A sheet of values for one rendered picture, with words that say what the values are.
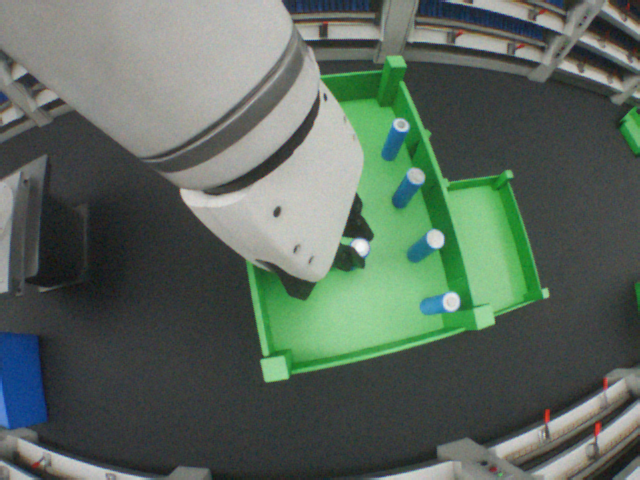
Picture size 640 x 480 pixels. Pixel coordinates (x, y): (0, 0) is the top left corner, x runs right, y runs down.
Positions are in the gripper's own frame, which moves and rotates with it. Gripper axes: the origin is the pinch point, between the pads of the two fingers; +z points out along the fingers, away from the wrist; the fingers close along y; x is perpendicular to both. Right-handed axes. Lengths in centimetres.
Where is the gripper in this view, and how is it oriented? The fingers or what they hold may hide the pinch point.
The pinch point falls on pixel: (346, 240)
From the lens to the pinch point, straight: 27.2
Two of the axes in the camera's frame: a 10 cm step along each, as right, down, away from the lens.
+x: 8.7, 1.7, -4.6
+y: -3.2, 9.1, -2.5
